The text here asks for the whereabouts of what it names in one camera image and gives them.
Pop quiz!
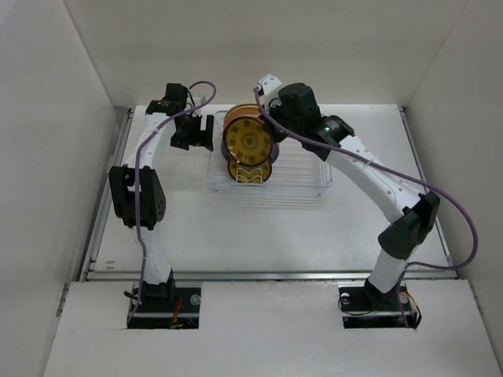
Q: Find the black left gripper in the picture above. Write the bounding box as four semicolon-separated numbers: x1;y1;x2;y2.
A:
172;113;213;152

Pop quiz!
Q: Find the yellow patterned plate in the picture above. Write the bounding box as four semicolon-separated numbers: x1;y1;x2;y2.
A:
227;159;273;184
223;116;274;167

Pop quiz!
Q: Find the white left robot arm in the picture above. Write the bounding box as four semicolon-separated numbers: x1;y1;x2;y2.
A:
108;83;214;312

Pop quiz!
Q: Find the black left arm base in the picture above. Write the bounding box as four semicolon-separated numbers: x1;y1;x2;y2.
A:
123;281;202;330

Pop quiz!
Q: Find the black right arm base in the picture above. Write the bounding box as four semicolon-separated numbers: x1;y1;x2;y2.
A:
337;282;423;329

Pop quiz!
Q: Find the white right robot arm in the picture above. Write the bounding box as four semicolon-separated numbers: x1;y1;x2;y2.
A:
255;82;440;309

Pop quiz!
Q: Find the purple plate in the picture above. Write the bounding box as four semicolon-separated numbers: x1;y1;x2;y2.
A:
220;142;280;163

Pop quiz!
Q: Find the orange plate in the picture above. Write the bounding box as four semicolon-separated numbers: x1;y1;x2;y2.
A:
223;104;260;129

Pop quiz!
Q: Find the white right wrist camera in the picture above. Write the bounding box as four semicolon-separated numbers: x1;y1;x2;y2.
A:
255;74;284;111

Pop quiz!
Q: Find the white wire dish rack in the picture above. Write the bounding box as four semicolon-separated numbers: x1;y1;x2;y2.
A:
207;109;334;193

